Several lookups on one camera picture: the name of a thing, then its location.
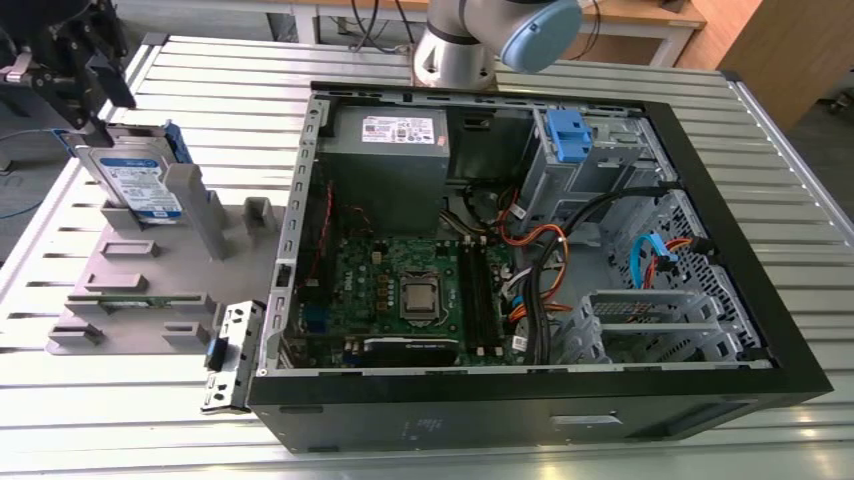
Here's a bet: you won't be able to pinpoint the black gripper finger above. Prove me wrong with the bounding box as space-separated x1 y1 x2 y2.
36 64 116 149
84 52 140 110

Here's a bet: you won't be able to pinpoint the hard disk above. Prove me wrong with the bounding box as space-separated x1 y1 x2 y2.
52 119 195 224

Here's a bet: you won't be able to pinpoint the blue data wire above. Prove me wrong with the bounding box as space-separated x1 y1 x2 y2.
628 232 682 292

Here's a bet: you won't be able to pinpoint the orange black power wire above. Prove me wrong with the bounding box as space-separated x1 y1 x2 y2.
656 237 716 274

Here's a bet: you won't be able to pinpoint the metal disk bay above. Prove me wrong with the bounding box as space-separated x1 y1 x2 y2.
563 287 775 366

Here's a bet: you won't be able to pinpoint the grey parts rack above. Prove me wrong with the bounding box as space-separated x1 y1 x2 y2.
43 164 288 361

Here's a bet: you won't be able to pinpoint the grey power supply unit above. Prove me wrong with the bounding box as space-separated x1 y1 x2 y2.
317 105 454 241

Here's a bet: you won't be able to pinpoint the green motherboard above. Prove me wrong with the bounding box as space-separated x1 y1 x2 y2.
285 234 528 369

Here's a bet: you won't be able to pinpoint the CPU socket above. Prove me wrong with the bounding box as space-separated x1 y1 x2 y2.
397 269 447 329

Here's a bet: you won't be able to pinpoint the silver CPU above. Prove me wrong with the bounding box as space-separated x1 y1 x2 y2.
403 284 439 314

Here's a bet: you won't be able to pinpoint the black RAM slot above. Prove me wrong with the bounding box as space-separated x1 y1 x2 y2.
458 237 488 357
476 237 503 356

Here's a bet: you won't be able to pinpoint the blue drive carrier latch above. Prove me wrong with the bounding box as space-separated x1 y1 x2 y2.
543 109 595 164

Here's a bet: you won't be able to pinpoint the black graphics card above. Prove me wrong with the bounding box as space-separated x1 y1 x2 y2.
363 337 462 367

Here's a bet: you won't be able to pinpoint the metal drive cage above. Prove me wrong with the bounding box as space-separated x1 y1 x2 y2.
516 102 676 246

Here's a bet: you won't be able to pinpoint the wooden desk white legs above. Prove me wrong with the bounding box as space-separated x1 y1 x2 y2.
579 0 708 69

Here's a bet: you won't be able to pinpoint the black PC case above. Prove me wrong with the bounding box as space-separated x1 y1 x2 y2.
244 79 835 455

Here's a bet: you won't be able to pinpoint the wooden cabinet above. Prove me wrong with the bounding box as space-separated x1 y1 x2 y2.
672 0 854 132

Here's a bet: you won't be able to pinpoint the light blue floor cable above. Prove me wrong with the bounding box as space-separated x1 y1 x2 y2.
0 127 55 221

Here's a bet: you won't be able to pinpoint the white table frame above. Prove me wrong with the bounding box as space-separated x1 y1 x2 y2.
125 0 428 46

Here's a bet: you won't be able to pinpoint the red wire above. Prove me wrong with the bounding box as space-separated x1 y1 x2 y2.
308 178 335 290

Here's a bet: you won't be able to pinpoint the metal expansion slot bracket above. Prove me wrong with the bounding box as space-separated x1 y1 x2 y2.
199 299 268 416

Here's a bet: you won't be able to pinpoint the black yellow power wires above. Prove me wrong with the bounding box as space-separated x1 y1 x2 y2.
438 208 492 239

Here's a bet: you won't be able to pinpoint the orange yellow wire bundle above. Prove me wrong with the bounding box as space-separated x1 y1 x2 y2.
496 187 576 321

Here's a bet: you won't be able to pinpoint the black cable bundle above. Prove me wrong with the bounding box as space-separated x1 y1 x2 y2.
522 234 570 365

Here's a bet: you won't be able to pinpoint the black curved cable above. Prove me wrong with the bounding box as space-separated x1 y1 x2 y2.
564 183 670 232

